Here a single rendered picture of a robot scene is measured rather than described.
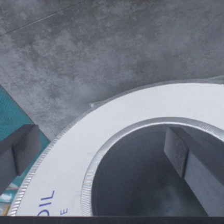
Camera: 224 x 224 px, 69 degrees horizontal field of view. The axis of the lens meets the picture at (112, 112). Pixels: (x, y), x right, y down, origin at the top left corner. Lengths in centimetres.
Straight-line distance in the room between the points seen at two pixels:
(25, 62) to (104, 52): 58
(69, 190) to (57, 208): 7
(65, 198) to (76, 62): 86
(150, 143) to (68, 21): 85
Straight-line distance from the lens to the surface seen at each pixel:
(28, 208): 77
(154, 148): 87
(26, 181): 85
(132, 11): 106
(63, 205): 68
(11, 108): 176
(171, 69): 120
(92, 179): 66
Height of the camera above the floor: 105
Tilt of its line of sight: 49 degrees down
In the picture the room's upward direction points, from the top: 171 degrees counter-clockwise
